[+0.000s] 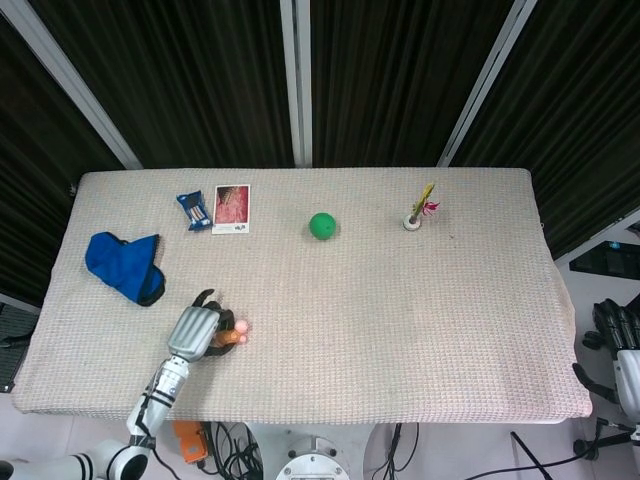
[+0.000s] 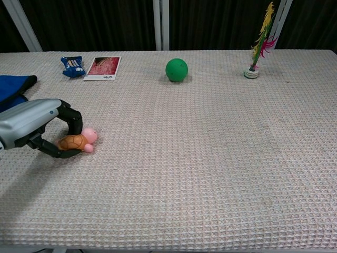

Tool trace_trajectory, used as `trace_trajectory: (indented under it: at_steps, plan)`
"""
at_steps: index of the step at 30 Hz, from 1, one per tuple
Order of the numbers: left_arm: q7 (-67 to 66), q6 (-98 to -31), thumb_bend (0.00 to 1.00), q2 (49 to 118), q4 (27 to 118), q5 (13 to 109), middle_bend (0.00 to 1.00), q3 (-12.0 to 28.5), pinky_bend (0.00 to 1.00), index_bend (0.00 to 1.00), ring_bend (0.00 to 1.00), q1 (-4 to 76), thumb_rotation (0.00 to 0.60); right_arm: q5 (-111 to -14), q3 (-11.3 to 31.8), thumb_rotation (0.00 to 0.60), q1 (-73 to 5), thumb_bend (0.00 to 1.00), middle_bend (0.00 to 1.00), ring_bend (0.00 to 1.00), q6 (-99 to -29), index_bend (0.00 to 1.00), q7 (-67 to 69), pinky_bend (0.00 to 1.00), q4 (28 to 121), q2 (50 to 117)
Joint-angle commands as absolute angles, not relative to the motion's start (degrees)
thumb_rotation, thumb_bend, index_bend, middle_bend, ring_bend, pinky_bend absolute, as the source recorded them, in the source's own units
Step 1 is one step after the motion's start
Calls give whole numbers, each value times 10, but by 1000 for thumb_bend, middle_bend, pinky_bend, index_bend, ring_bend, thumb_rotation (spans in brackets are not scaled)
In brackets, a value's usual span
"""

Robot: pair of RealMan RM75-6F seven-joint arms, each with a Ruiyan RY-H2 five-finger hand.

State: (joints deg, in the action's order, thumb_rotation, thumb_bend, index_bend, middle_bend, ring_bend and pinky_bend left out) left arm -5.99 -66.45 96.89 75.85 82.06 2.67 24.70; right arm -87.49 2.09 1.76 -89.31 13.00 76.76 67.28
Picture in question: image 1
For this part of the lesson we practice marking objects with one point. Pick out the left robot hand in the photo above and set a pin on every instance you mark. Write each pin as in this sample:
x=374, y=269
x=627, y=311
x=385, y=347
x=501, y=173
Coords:
x=197, y=332

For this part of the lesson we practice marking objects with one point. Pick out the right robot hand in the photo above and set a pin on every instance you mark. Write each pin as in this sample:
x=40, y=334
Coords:
x=617, y=360

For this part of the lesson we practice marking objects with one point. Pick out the orange and pink turtle toy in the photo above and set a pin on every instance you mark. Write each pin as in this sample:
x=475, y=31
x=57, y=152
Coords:
x=237, y=334

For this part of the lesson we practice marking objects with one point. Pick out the round grey robot base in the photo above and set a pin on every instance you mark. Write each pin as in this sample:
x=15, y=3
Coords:
x=312, y=462

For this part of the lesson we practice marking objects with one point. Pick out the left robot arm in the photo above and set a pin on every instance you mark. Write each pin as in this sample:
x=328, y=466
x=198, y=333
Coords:
x=125, y=425

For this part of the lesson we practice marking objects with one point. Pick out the blue cloth pouch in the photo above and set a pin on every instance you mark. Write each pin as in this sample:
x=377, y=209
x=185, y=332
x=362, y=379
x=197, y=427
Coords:
x=125, y=267

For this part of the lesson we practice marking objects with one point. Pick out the black equipment with blue light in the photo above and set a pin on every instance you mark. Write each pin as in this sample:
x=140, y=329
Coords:
x=607, y=257

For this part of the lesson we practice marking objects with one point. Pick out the orange device under table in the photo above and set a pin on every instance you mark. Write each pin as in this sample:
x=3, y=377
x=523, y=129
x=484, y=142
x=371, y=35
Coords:
x=190, y=441

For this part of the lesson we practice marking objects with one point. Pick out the blue snack packet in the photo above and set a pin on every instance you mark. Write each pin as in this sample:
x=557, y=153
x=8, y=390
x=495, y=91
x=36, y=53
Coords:
x=194, y=212

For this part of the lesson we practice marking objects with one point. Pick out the red picture card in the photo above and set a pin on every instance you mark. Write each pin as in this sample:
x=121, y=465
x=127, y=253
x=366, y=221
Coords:
x=231, y=209

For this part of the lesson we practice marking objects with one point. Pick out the beige woven tablecloth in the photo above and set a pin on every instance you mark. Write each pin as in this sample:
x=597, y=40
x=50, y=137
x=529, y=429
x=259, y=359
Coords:
x=350, y=300

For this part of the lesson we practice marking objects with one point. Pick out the green ball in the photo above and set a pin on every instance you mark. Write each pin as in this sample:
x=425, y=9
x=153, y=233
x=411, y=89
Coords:
x=322, y=226

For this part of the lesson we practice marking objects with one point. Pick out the small white vase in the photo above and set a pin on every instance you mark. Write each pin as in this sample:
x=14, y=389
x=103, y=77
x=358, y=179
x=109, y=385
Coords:
x=411, y=222

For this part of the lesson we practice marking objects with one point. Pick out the yellow and pink artificial flower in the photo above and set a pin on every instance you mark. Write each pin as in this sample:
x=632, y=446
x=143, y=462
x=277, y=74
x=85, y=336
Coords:
x=425, y=201

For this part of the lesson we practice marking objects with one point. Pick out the black curtain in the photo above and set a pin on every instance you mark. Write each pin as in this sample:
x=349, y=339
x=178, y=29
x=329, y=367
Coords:
x=200, y=75

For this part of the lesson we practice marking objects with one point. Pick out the white frame post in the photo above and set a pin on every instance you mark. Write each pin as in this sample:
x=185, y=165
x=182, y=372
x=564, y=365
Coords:
x=298, y=82
x=487, y=82
x=70, y=82

